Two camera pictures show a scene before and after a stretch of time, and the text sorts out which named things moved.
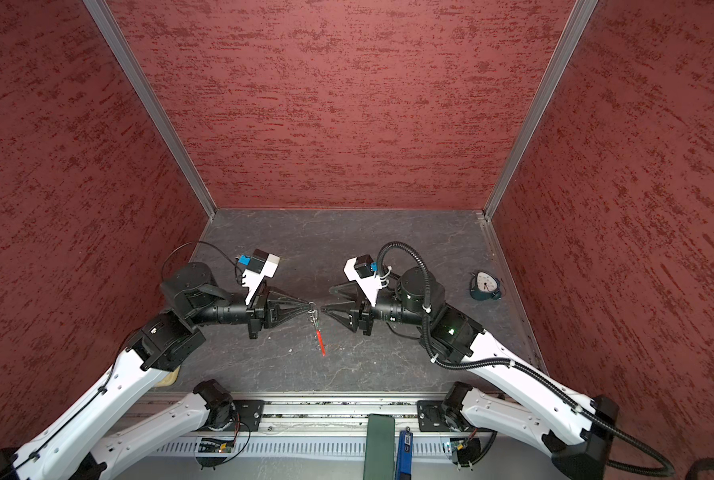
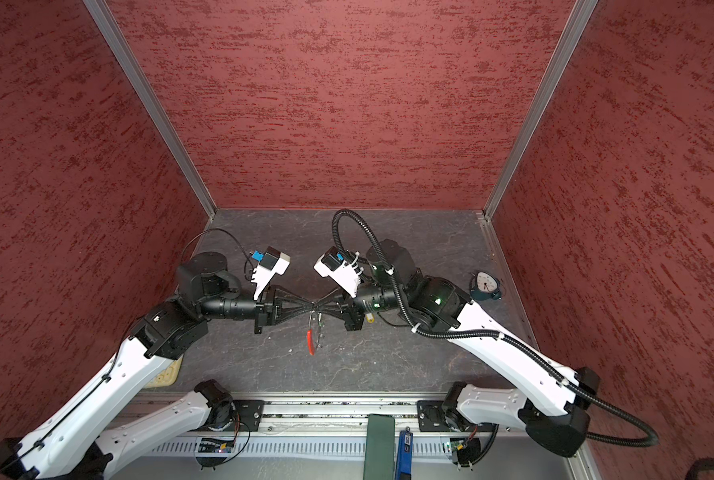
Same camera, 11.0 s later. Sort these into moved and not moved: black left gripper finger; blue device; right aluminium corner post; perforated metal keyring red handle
Moved: perforated metal keyring red handle
Not moved: right aluminium corner post; black left gripper finger; blue device
